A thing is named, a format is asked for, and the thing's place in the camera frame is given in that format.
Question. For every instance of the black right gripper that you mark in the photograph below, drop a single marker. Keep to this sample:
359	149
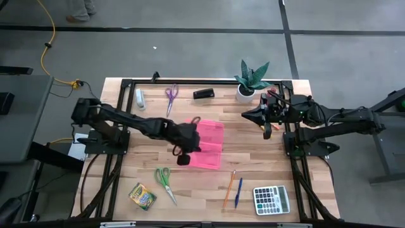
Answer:
273	111

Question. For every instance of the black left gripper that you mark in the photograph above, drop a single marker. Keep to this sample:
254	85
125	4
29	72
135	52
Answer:
186	134

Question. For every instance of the yellow highlighter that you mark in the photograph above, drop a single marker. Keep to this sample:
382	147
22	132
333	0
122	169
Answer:
262	128

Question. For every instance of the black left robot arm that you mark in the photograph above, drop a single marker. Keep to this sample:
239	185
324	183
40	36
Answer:
126	118

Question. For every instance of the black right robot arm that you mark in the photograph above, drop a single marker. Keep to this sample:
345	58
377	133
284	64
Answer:
348	118

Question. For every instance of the pink translucent supply box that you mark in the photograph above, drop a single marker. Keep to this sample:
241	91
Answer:
210	133

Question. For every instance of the crayon box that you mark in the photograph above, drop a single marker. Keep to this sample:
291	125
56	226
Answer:
142	196

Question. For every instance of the black box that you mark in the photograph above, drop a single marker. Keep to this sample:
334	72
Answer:
5	103

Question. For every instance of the red pencil sharpener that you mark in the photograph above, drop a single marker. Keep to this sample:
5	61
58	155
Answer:
272	91

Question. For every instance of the snake plant in white pot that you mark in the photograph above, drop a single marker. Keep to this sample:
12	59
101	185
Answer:
250	79

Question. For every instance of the black stapler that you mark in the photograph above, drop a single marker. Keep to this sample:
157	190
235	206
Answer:
204	93

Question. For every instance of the small black clamp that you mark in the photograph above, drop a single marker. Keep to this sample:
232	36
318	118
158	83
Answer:
155	76

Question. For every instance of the orange pencil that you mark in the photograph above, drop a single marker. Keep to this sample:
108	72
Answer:
228	190

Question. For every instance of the blue pen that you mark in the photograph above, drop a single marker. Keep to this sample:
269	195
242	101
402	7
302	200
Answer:
238	193

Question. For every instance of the white calculator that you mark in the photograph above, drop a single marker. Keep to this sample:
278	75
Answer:
271	200

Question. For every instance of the white paper sheet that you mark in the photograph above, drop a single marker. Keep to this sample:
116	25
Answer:
77	147

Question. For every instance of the grey metal stand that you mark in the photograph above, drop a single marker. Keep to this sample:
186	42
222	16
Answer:
379	152

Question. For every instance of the green round object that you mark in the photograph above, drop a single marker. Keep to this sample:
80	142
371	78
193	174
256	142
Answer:
402	105

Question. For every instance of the person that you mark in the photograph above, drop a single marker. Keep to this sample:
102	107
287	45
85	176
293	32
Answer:
79	12

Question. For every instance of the grey side desk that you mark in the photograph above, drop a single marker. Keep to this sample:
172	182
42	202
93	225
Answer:
22	120

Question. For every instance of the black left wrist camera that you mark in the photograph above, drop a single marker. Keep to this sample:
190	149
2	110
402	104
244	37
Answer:
183	159

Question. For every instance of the black aluminium table frame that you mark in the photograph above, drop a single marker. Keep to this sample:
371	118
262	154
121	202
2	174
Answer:
205	81

